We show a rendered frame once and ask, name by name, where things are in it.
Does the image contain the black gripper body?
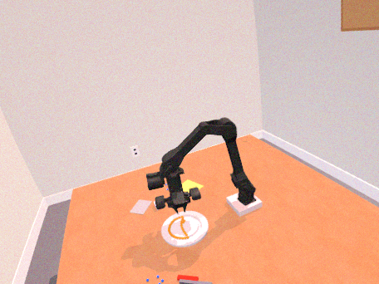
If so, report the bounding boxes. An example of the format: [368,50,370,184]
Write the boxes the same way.
[155,184,202,210]

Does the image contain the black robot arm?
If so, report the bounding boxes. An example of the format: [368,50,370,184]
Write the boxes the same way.
[146,117,257,208]

